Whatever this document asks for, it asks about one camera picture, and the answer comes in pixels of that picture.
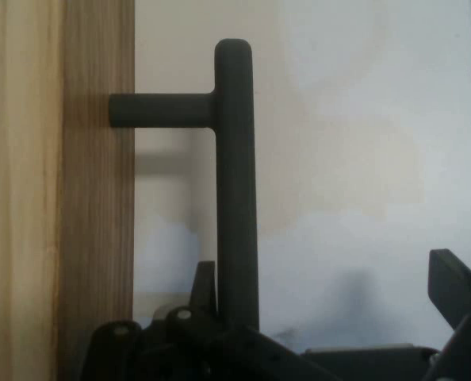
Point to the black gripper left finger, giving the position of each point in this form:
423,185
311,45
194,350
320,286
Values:
204,349

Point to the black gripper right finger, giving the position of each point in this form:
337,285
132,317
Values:
467,301

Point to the wooden cabinet door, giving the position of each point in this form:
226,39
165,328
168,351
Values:
41,158

